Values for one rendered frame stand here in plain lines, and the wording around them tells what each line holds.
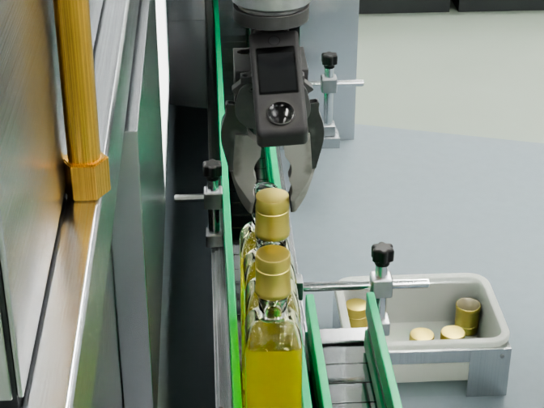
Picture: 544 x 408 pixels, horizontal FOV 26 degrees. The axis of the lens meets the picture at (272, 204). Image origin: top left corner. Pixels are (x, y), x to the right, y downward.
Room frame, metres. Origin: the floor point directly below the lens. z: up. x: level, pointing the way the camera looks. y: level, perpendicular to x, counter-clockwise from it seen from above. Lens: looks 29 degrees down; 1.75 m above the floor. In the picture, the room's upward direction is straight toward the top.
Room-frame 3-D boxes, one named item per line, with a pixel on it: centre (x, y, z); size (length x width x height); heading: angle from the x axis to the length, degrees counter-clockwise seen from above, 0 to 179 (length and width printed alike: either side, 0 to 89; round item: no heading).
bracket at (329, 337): (1.23, -0.09, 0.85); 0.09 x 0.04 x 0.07; 93
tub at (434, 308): (1.36, -0.20, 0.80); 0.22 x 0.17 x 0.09; 93
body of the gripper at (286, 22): (1.06, 0.00, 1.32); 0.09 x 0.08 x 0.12; 3
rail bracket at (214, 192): (1.47, 0.10, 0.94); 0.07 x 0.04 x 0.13; 93
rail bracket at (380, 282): (1.24, -0.11, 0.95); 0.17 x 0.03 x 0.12; 93
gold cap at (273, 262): (0.97, 0.00, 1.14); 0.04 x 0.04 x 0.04
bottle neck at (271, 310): (0.97, 0.00, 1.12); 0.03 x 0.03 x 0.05
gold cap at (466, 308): (1.41, -0.28, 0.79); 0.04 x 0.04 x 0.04
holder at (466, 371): (1.36, -0.18, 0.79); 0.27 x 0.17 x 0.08; 93
